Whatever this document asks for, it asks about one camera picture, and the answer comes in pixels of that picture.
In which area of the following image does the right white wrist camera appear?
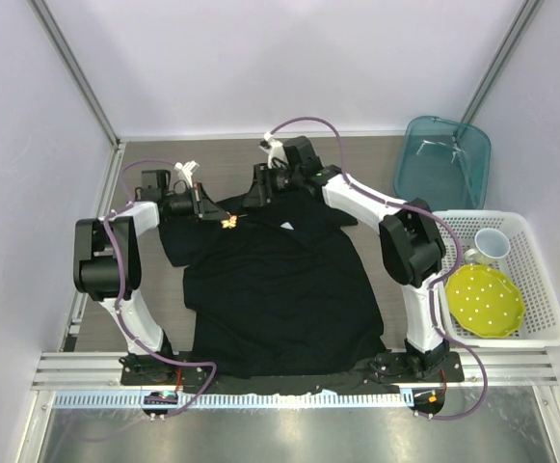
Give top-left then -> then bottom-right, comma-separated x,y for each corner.
258,132 -> 286,168

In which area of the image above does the teal transparent plastic bin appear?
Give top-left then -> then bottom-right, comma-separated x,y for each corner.
393,116 -> 492,211

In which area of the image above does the light blue mug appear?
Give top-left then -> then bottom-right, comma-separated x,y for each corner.
464,228 -> 511,265

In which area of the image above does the white paper label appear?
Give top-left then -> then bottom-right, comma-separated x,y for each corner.
280,222 -> 295,231

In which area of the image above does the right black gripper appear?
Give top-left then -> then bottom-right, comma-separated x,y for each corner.
243,162 -> 303,207

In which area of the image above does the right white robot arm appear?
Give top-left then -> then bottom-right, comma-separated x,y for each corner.
243,132 -> 449,381

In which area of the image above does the white slotted cable duct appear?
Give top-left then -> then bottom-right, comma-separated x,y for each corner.
53,389 -> 413,413

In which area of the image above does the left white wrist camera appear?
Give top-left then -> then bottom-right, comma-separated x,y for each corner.
173,160 -> 200,188

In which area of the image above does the black t-shirt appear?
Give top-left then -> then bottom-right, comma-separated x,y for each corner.
159,193 -> 385,378

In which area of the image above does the red gold brooch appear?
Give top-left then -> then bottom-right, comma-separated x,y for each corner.
220,214 -> 247,230

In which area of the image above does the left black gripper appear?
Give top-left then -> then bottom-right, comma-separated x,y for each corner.
164,183 -> 230,226

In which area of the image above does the white perforated plastic basket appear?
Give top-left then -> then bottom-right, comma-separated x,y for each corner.
437,209 -> 560,349

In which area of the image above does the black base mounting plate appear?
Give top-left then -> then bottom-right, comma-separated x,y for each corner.
119,351 -> 465,395

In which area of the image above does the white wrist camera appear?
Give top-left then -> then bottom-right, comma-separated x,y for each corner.
173,160 -> 200,188
258,132 -> 286,168

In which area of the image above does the yellow dotted plate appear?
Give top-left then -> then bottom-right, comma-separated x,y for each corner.
444,264 -> 526,339

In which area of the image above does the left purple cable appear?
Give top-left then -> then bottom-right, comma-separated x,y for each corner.
103,157 -> 218,421

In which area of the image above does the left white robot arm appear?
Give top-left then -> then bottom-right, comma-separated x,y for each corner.
73,160 -> 236,385

